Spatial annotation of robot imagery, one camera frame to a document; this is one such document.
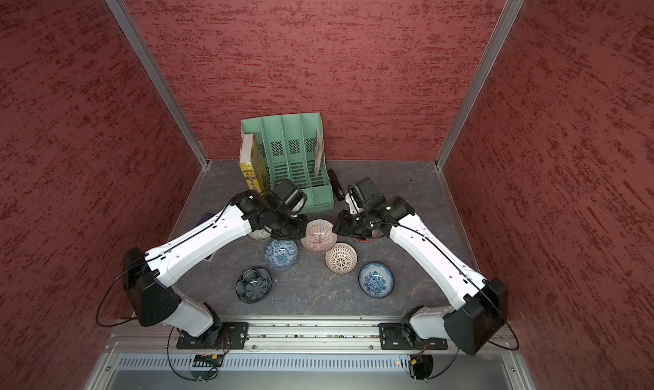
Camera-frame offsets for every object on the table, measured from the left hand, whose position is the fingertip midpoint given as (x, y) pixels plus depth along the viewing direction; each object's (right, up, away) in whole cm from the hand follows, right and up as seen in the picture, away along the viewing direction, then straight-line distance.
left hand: (302, 239), depth 75 cm
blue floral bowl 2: (+24, -16, +10) cm, 31 cm away
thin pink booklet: (+4, +31, +28) cm, 42 cm away
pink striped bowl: (+5, 0, +4) cm, 7 cm away
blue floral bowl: (-10, -8, +14) cm, 19 cm away
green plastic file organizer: (-13, +35, +40) cm, 55 cm away
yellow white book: (-19, +24, +9) cm, 32 cm away
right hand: (+11, +1, -1) cm, 11 cm away
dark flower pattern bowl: (-17, -17, +8) cm, 25 cm away
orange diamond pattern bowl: (+18, +1, -6) cm, 19 cm away
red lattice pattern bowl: (+13, -10, +14) cm, 22 cm away
